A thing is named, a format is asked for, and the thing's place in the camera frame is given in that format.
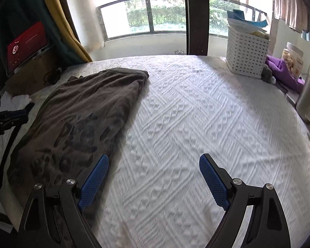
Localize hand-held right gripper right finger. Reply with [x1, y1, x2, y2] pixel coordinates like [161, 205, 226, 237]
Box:
[199, 153, 291, 248]

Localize teal curtain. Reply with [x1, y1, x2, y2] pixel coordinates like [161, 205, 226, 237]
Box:
[0, 0, 80, 68]

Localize white perforated basket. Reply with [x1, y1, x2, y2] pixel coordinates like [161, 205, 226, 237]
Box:
[226, 26, 270, 79]

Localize dark window post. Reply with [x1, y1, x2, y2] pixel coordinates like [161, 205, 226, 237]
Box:
[183, 0, 210, 56]

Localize dark grey t-shirt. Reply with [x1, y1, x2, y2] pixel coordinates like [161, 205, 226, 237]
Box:
[6, 68, 149, 230]

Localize white cloth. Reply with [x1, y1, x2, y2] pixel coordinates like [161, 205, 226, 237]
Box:
[1, 93, 33, 107]

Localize grey plush toy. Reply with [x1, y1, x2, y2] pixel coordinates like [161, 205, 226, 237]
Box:
[261, 66, 277, 84]

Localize black strap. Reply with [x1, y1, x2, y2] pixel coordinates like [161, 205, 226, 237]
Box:
[0, 124, 18, 189]

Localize yellow curtain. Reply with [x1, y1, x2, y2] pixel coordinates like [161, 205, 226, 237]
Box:
[39, 0, 93, 63]

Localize blue paper item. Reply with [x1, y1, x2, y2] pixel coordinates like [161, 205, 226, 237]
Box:
[227, 9, 268, 29]

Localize clear snack jar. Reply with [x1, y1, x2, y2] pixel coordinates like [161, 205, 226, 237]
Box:
[281, 42, 304, 79]

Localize hanging clothes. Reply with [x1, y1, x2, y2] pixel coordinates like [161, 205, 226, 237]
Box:
[271, 0, 310, 34]

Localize red screen monitor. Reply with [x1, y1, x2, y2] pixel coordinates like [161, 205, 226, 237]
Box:
[6, 21, 49, 74]

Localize balcony railing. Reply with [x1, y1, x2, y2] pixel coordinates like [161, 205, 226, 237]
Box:
[95, 0, 264, 40]

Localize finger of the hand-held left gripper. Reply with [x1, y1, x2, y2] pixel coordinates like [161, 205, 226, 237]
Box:
[0, 103, 35, 136]

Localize cardboard box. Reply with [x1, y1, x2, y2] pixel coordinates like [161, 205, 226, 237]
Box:
[5, 48, 65, 96]

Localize black cable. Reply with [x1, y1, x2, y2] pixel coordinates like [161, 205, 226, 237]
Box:
[43, 67, 63, 85]

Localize purple cloth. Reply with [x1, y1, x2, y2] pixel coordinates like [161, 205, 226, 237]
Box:
[265, 55, 305, 92]

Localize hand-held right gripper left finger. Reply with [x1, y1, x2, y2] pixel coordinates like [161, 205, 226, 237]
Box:
[18, 154, 109, 248]

